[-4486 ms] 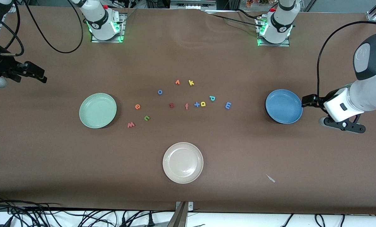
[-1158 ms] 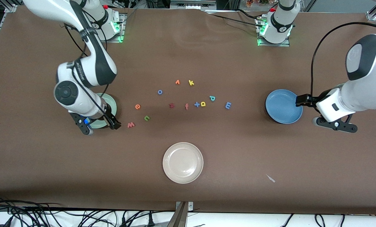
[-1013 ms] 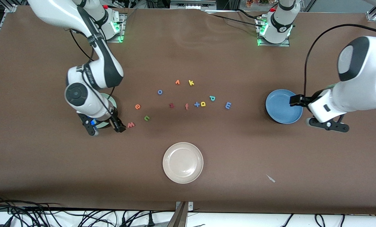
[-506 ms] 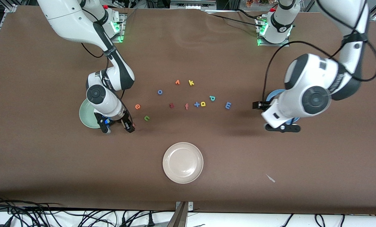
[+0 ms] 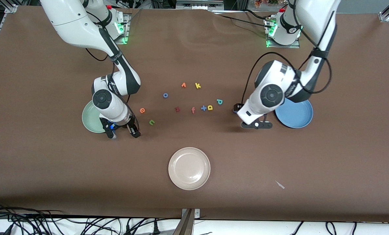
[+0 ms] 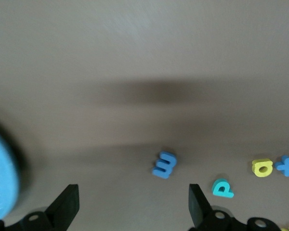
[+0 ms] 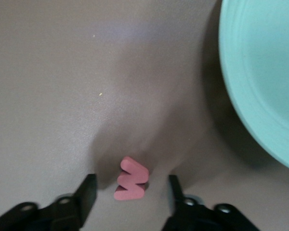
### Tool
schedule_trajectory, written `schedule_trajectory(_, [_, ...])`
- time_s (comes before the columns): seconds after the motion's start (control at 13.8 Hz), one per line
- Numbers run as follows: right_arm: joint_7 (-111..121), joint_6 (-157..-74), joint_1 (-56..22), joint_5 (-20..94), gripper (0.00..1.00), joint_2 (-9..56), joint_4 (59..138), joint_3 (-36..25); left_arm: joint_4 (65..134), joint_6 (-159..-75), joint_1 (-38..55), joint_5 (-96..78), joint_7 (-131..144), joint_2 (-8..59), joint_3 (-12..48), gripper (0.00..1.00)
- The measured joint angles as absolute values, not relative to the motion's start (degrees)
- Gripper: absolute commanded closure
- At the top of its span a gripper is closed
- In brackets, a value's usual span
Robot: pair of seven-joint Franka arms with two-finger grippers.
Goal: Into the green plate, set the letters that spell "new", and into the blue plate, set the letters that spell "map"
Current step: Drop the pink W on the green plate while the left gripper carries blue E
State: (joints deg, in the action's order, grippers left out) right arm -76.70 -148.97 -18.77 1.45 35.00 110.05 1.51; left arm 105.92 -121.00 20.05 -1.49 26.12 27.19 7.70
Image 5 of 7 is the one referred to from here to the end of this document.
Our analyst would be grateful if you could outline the black floor cable tangle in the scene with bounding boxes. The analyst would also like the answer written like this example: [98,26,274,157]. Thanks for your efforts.
[0,200,66,235]

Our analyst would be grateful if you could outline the black cable to arm base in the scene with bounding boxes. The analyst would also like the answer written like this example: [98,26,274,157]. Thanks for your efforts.
[211,9,276,30]

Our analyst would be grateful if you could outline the orange artificial flowers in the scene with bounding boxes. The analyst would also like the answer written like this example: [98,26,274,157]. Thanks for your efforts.
[255,0,279,8]

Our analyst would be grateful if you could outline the grey power strip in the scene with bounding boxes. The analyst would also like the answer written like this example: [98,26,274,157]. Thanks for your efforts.
[176,0,224,10]

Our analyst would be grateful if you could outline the grey metal post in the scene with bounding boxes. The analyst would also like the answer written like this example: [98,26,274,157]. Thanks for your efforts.
[173,209,195,235]

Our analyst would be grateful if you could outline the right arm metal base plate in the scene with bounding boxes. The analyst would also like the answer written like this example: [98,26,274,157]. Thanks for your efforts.
[111,13,130,45]

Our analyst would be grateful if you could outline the blue plate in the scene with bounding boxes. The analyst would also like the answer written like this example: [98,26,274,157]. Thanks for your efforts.
[275,97,313,129]

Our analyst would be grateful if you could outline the green plate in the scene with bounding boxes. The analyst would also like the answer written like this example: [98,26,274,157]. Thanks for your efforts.
[82,100,107,133]

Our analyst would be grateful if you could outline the brown table cover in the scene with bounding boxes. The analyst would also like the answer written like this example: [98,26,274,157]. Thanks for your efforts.
[0,5,389,223]

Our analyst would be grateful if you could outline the small metal bracket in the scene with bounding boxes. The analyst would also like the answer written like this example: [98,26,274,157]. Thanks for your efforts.
[182,208,201,218]

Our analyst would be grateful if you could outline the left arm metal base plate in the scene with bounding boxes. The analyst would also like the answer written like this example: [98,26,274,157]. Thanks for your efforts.
[264,16,301,49]

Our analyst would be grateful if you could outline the beige plate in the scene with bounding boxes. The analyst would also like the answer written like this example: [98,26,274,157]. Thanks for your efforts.
[168,147,211,191]

